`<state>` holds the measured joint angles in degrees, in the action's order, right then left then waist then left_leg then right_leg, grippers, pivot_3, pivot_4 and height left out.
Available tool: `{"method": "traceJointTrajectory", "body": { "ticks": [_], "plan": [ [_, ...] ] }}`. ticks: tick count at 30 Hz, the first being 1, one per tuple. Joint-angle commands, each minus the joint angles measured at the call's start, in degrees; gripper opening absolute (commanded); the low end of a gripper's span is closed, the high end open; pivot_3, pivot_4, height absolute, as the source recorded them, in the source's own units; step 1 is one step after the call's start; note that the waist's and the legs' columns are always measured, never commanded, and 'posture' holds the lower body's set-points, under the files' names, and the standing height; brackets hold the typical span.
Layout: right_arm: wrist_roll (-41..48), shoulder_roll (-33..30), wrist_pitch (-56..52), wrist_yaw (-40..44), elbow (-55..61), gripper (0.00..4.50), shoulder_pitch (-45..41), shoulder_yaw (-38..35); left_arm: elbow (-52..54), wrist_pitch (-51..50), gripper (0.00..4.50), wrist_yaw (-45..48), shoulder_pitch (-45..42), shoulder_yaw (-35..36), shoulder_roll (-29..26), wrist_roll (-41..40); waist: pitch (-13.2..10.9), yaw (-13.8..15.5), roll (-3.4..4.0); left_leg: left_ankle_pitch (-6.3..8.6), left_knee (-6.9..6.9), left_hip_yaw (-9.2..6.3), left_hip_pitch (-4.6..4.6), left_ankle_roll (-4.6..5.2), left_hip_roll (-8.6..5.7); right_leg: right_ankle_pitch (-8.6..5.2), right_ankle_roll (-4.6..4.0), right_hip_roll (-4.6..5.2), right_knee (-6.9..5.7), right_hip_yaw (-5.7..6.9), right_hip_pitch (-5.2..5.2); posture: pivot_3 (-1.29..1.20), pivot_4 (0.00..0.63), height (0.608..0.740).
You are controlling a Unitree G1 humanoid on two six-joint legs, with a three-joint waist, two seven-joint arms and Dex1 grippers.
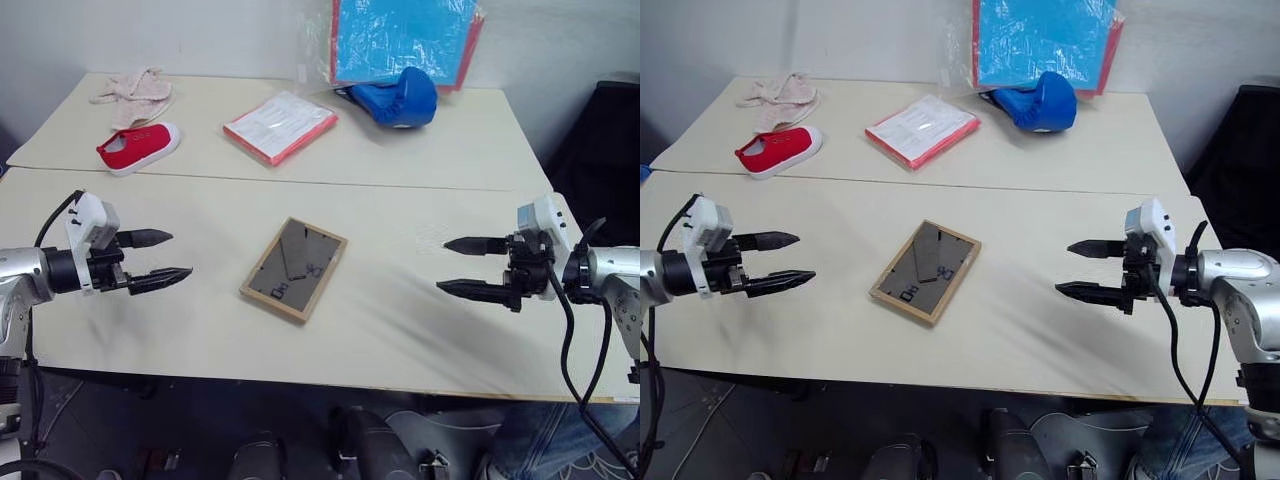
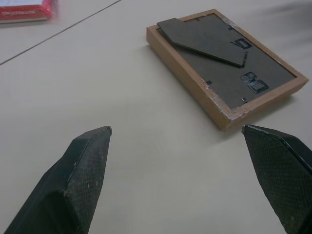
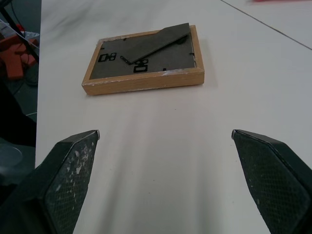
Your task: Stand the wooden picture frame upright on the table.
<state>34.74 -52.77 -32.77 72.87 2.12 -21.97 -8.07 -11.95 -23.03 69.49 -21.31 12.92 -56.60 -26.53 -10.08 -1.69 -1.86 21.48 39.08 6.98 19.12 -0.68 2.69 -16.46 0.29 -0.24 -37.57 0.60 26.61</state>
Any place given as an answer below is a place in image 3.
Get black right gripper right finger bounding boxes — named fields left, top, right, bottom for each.
left=231, top=129, right=312, bottom=234

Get wooden picture frame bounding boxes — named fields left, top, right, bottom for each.
left=81, top=22, right=205, bottom=96

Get red foam blocks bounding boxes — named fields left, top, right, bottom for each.
left=0, top=24, right=39, bottom=79

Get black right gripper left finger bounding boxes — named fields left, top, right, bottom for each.
left=0, top=130, right=101, bottom=234

